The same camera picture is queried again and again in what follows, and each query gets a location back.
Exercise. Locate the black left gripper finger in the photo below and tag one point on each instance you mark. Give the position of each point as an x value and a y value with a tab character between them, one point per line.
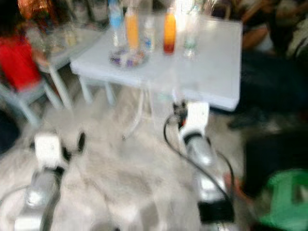
81	140

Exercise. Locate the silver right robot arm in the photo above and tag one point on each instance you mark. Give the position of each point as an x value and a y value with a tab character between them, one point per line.
202	154

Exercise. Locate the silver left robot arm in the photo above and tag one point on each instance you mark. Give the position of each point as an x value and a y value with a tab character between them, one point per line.
38	197

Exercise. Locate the white folding table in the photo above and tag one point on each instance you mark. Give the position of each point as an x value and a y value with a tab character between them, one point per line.
207	62

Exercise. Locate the tall clear bottle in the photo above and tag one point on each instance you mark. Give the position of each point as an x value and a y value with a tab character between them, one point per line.
191	41

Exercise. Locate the clear bowl purple contents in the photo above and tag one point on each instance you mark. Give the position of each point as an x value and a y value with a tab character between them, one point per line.
127	59

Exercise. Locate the small clear bottle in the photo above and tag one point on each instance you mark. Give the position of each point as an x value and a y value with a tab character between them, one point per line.
149	38

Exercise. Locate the orange drink bottle red base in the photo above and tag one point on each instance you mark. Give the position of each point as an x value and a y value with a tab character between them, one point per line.
169	31

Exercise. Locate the person in red shirt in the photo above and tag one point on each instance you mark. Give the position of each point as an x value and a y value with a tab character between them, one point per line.
17	60

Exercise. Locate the clear bottle blue label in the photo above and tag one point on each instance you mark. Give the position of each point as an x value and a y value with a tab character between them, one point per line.
116	21

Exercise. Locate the green plastic stool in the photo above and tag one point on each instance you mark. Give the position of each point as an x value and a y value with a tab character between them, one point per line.
286	199

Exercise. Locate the shiny copper vessel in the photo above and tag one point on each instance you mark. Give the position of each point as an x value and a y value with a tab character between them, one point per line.
36	7

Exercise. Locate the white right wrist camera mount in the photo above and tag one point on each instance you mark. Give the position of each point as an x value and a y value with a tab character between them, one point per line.
197	115

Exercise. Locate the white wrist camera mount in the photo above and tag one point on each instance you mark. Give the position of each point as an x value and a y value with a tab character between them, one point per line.
48	149
197	115

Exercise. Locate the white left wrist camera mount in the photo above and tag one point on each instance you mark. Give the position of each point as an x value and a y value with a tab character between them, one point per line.
48	149

